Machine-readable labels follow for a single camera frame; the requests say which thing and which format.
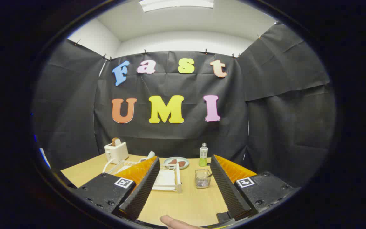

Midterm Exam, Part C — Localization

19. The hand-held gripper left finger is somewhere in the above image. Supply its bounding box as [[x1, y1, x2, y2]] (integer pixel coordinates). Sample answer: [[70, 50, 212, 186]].
[[73, 156, 160, 221]]

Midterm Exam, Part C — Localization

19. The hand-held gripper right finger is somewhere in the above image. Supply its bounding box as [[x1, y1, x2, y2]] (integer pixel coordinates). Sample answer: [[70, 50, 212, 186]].
[[210, 155, 299, 223]]

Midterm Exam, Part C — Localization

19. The wire mesh basket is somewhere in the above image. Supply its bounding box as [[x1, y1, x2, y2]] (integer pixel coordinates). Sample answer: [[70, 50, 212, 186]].
[[195, 169, 212, 189]]

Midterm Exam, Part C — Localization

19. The white wire dish rack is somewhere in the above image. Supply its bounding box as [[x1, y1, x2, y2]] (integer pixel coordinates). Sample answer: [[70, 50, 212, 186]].
[[107, 156, 182, 193]]

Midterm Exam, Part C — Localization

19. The small plate with meat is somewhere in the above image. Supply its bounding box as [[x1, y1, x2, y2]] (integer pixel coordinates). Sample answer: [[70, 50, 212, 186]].
[[164, 157, 190, 170]]

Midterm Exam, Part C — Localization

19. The green drink bottle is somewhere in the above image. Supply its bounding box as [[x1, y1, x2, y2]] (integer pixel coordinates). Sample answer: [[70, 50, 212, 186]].
[[199, 143, 209, 167]]

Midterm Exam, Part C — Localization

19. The white toaster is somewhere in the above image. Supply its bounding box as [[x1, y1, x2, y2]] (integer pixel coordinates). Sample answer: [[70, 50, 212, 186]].
[[104, 142, 129, 164]]

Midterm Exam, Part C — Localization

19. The black backdrop cloth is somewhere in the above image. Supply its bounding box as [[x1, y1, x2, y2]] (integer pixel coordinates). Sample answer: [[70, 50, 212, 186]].
[[32, 22, 336, 188]]

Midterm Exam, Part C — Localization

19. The ceiling light panel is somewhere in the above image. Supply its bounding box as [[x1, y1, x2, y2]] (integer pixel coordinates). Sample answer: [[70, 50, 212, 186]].
[[139, 0, 214, 12]]

